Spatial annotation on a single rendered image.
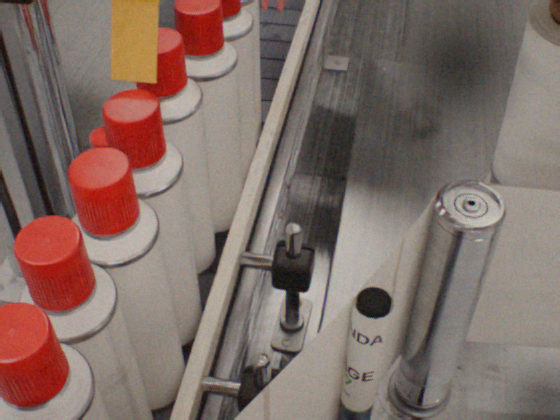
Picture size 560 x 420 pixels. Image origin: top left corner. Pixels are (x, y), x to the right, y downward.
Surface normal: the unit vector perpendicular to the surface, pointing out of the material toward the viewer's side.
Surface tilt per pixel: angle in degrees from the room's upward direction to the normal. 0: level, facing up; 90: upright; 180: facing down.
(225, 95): 90
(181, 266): 90
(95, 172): 3
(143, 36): 68
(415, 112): 0
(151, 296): 90
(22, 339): 2
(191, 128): 90
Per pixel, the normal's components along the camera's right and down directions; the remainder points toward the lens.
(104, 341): 0.80, 0.43
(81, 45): 0.00, -0.71
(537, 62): -0.87, 0.35
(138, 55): -0.17, 0.38
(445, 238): -0.70, 0.50
